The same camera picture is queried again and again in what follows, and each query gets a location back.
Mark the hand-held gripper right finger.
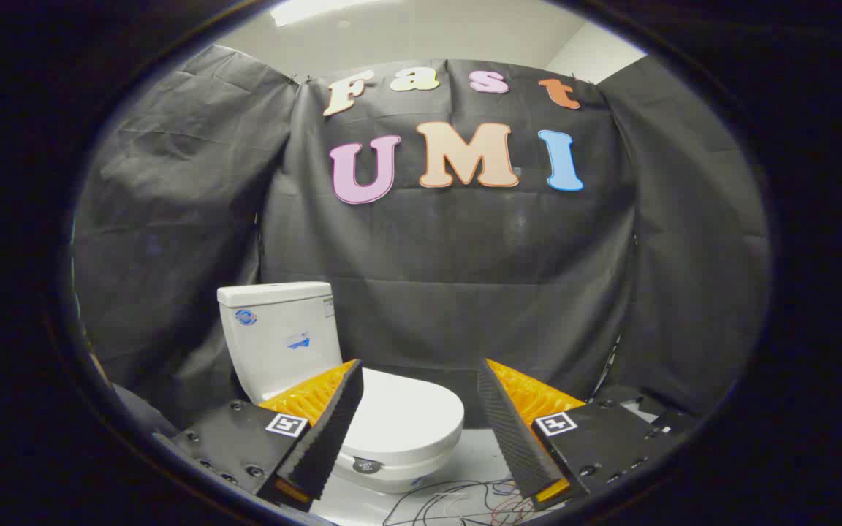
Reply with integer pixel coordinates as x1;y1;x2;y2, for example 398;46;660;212
477;358;699;512

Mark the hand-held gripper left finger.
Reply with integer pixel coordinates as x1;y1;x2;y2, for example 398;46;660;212
172;358;365;512

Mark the white toilet lid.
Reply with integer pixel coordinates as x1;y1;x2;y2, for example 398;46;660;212
341;367;466;462

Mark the white toilet body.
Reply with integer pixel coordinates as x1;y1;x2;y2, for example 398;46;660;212
218;283;463;495

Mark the white toilet tank cover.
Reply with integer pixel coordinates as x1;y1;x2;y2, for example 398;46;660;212
217;282;335;308

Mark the black backdrop cloth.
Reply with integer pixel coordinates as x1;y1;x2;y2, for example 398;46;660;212
72;44;771;432

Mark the red wire tangle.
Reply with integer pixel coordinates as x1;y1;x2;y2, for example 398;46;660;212
490;495;537;525

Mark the tangle of black cables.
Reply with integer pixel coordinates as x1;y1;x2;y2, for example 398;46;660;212
382;479;539;526

